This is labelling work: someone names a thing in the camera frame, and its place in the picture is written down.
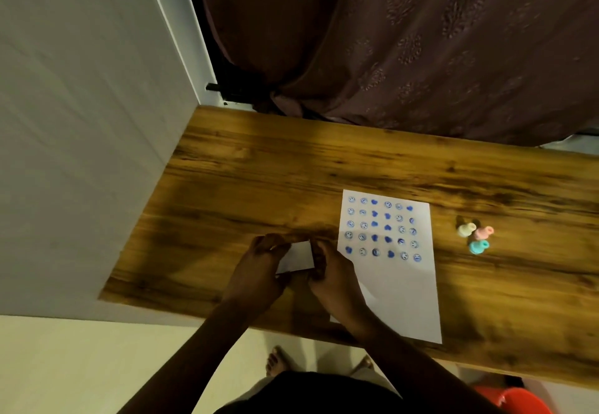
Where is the person's right hand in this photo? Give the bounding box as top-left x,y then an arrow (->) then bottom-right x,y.
307,240 -> 371,330

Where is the person's left hand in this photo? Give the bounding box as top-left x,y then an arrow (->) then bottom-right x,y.
223,234 -> 293,306

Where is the small white paper piece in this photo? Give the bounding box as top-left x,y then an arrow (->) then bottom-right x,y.
275,241 -> 315,275

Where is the person's left forearm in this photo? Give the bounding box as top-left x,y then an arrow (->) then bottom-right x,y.
116,294 -> 278,414

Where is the person's right forearm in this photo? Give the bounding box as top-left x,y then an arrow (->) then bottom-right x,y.
348,308 -> 511,414

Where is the white paper sheet with blue stamps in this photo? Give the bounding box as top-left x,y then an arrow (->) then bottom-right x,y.
329,189 -> 443,344

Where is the person's left foot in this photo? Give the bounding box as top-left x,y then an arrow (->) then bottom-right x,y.
265,345 -> 294,378

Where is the person's foot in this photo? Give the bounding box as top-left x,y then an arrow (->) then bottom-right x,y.
265,345 -> 294,378
350,355 -> 375,377

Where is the person's right foot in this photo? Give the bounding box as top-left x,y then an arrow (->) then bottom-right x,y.
350,355 -> 375,377

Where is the person's dark clothing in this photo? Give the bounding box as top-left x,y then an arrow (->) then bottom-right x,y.
213,366 -> 504,414

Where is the brown patterned curtain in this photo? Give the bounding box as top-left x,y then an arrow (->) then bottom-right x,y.
196,0 -> 599,147

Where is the red plastic stool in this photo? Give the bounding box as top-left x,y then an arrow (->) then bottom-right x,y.
470,385 -> 554,414

